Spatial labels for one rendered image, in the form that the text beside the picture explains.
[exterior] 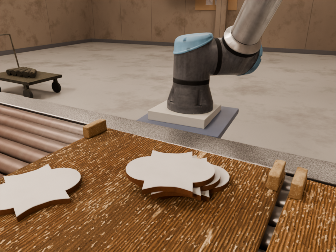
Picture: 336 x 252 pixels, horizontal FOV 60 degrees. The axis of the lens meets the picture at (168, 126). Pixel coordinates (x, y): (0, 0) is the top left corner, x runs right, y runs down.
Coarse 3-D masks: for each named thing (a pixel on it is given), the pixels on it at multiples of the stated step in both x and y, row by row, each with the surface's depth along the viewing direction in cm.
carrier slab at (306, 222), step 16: (304, 192) 45; (320, 192) 45; (288, 208) 41; (304, 208) 41; (320, 208) 41; (288, 224) 38; (304, 224) 38; (320, 224) 38; (272, 240) 35; (288, 240) 35; (304, 240) 35; (320, 240) 35
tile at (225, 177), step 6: (222, 168) 49; (222, 174) 48; (228, 174) 48; (222, 180) 46; (228, 180) 46; (216, 186) 44; (222, 186) 45; (204, 192) 43; (210, 192) 44; (162, 198) 43; (204, 198) 43
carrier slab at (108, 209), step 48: (96, 144) 60; (144, 144) 60; (96, 192) 45; (240, 192) 45; (0, 240) 35; (48, 240) 35; (96, 240) 35; (144, 240) 35; (192, 240) 35; (240, 240) 35
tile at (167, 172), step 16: (144, 160) 48; (160, 160) 48; (176, 160) 48; (192, 160) 48; (128, 176) 44; (144, 176) 43; (160, 176) 43; (176, 176) 43; (192, 176) 43; (208, 176) 43; (144, 192) 41; (192, 192) 40
